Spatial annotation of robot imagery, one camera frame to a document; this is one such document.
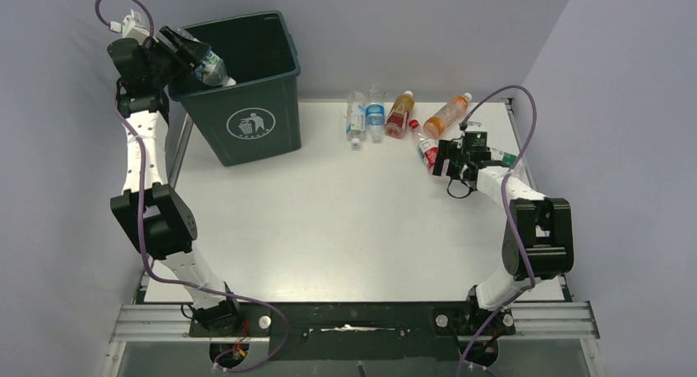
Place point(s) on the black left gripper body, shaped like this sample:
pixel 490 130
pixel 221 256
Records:
pixel 164 63

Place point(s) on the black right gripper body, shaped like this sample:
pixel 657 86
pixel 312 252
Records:
pixel 459 158

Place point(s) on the clear bottle red cap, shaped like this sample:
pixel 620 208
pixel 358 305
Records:
pixel 425 145

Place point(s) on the clear bottle blue green label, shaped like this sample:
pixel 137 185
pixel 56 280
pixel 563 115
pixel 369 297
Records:
pixel 211 70

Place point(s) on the clear bottle green cap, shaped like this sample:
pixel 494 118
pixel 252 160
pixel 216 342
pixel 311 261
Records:
pixel 508 161

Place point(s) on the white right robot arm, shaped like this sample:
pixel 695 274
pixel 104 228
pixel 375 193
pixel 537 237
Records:
pixel 537 244

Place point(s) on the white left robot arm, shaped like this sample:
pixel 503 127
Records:
pixel 155 218

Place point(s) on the dark green trash bin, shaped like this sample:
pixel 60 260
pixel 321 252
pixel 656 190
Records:
pixel 258 117

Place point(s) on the orange juice bottle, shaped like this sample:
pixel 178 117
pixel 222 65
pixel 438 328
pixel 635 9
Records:
pixel 453 111

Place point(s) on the brown tea bottle red label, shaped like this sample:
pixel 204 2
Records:
pixel 399 115

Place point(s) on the white blue label bottle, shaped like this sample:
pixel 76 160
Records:
pixel 355 129

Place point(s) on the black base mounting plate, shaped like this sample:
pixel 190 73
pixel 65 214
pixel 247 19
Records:
pixel 356 331

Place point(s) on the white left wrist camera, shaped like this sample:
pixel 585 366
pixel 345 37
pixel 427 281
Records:
pixel 131 27

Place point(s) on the aluminium frame rail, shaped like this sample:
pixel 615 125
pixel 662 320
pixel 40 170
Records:
pixel 551 338

